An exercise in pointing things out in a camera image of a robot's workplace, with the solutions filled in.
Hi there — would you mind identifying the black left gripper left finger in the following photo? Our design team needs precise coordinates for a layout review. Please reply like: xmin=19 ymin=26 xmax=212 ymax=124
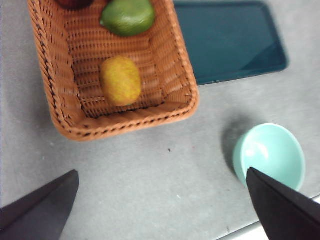
xmin=0 ymin=169 xmax=80 ymax=240

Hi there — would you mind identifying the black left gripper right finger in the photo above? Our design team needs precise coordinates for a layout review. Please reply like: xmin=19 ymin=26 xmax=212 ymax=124
xmin=246 ymin=166 xmax=320 ymax=240

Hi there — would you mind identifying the light teal bowl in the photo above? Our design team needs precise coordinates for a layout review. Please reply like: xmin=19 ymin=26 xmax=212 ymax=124
xmin=232 ymin=122 xmax=307 ymax=193

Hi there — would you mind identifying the yellow-brown kiwifruit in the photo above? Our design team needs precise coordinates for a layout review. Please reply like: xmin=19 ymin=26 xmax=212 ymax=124
xmin=99 ymin=56 xmax=143 ymax=108

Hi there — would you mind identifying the brown wicker basket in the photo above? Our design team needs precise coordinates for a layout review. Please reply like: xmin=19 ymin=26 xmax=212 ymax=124
xmin=26 ymin=0 xmax=201 ymax=143

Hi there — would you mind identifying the dark teal rectangular tray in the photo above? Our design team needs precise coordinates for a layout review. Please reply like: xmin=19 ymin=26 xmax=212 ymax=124
xmin=173 ymin=0 xmax=290 ymax=86

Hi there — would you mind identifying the dark purple fruit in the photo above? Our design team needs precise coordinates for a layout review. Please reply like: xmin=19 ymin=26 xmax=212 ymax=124
xmin=53 ymin=0 xmax=96 ymax=11

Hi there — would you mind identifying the green avocado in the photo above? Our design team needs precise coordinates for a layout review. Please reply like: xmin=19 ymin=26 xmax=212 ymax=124
xmin=99 ymin=0 xmax=156 ymax=38

